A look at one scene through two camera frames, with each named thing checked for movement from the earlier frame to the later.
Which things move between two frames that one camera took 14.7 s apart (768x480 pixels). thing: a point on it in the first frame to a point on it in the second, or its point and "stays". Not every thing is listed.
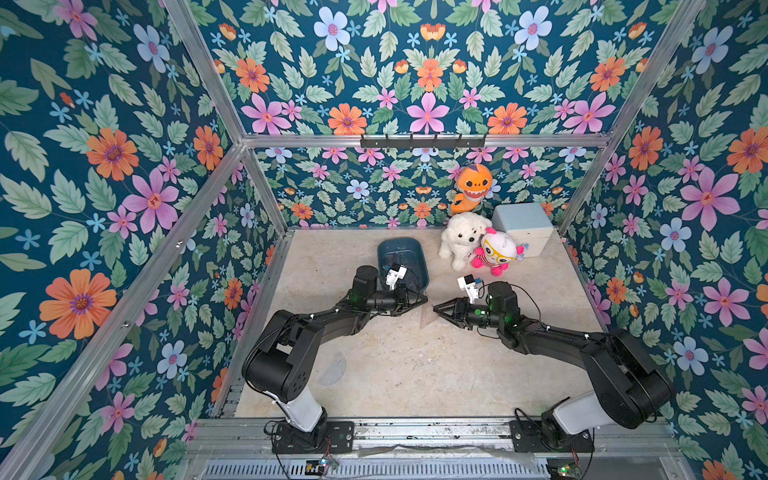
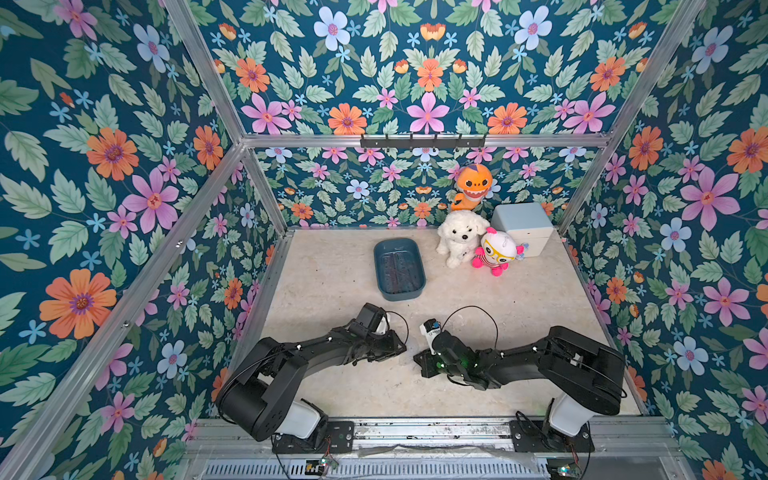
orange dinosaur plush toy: (474, 182) stays
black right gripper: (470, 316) to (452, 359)
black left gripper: (397, 303) to (391, 347)
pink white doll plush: (497, 250) stays
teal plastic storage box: (409, 253) stays
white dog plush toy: (462, 236) stays
